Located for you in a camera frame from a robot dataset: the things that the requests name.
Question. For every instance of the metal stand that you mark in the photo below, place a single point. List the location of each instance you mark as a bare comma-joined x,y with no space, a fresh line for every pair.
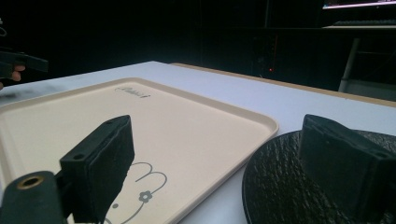
350,65

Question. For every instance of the dark keyboard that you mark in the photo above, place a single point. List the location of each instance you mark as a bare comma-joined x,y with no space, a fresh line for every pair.
364,22

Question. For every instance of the monitor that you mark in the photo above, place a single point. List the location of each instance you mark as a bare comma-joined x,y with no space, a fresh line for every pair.
358,4

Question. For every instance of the black textured round plate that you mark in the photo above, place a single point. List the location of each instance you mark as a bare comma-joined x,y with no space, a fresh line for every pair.
280,186

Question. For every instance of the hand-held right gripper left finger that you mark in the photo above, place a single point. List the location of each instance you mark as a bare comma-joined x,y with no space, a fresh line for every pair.
102,168

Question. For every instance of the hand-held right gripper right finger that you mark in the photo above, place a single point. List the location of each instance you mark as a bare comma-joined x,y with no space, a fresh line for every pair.
345,165

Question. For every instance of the beige tray with rabbit drawing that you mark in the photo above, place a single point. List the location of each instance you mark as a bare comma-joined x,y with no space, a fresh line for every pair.
186,137

